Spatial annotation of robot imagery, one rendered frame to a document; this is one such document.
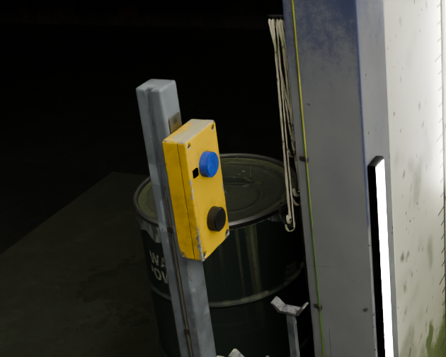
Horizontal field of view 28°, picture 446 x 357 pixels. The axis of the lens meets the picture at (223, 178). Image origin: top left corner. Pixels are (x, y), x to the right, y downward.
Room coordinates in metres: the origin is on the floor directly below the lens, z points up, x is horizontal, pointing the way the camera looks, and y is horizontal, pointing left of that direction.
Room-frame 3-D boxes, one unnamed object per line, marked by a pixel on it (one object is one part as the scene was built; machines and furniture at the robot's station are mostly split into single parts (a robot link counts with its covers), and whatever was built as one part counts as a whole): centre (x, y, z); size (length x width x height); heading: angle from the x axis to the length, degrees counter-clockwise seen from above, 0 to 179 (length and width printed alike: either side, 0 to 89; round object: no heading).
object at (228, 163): (2.75, 0.03, 0.86); 0.54 x 0.54 x 0.01
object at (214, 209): (1.58, 0.02, 1.36); 0.05 x 0.02 x 0.05; 149
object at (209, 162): (1.58, 0.02, 1.48); 0.05 x 0.02 x 0.05; 149
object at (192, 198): (1.60, 0.05, 1.42); 0.12 x 0.06 x 0.26; 149
